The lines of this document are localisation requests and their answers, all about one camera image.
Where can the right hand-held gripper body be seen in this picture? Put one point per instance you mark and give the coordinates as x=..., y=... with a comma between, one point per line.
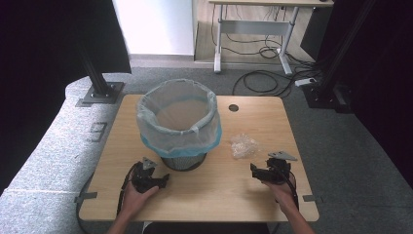
x=278, y=171

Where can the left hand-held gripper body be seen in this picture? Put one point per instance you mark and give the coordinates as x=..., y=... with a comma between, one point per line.
x=142, y=178

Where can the clear plastic wrap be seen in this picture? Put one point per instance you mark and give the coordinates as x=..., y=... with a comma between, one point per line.
x=243, y=146

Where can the bin with blue plastic liner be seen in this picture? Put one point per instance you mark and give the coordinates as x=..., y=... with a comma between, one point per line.
x=178, y=136

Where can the person's left hand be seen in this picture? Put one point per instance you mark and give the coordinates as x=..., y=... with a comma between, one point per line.
x=136, y=198

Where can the person's right hand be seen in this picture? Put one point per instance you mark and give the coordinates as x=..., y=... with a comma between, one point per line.
x=283, y=192

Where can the grey tape strip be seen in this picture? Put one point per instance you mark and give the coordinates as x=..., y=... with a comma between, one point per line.
x=312, y=198
x=86, y=196

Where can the person's dark lap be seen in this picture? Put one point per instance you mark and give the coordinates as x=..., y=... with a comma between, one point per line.
x=207, y=228

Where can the grey tape floor marking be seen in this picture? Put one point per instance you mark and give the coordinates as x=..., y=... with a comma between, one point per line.
x=97, y=131

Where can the white power strip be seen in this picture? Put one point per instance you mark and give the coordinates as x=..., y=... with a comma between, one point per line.
x=305, y=82

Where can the black metal stand with base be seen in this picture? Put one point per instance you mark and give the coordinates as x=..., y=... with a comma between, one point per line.
x=99, y=87

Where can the black curtain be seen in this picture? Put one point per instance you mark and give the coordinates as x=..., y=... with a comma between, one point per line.
x=48, y=65
x=389, y=81

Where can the black computer case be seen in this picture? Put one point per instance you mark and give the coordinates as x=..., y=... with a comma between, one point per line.
x=316, y=32

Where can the white panel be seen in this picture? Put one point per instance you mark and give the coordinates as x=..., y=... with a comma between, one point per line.
x=156, y=26

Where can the white metal frame desk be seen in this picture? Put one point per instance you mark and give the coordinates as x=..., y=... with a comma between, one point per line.
x=253, y=27

